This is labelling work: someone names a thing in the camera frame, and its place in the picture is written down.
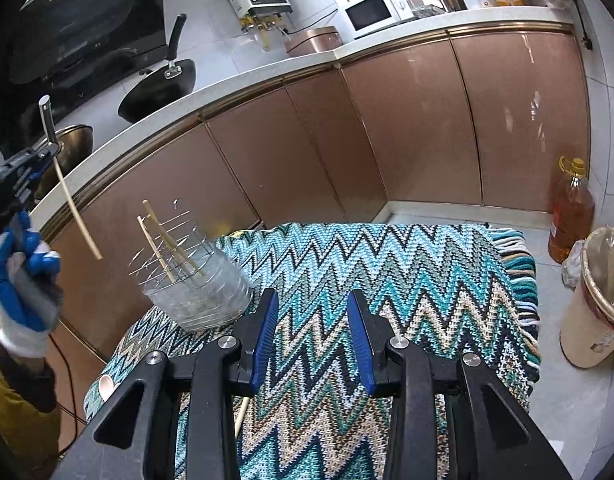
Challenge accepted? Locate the cooking oil bottle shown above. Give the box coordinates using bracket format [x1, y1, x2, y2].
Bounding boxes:
[548, 156, 595, 263]

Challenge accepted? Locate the copper rice cooker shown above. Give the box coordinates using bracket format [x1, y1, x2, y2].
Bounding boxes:
[284, 26, 343, 58]

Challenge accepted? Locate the yellow sleeved left forearm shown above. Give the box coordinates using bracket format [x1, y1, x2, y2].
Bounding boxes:
[0, 344, 60, 479]

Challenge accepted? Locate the beige trash bin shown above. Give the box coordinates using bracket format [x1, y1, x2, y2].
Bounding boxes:
[559, 226, 614, 368]

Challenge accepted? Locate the black range hood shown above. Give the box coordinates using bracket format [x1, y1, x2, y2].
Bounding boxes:
[0, 0, 167, 156]

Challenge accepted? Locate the white microwave oven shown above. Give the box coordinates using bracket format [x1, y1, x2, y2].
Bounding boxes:
[343, 0, 400, 39]

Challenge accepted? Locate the chevron knitted table cloth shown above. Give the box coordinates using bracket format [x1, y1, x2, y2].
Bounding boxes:
[82, 221, 543, 480]

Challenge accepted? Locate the bronze wok with lid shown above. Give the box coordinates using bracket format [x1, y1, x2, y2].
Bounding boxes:
[34, 96, 93, 200]

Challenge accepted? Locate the blue white gloved left hand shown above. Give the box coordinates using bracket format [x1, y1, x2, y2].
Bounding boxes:
[0, 211, 63, 359]

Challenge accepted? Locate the wire and plastic utensil holder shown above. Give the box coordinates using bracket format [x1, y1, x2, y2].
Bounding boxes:
[129, 198, 254, 332]

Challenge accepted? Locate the bamboo chopstick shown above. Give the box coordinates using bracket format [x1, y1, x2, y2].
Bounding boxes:
[234, 398, 251, 437]
[53, 158, 103, 260]
[136, 216, 176, 284]
[142, 200, 202, 273]

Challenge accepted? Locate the black wok with handle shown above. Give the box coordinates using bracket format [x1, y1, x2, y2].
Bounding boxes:
[117, 13, 196, 124]

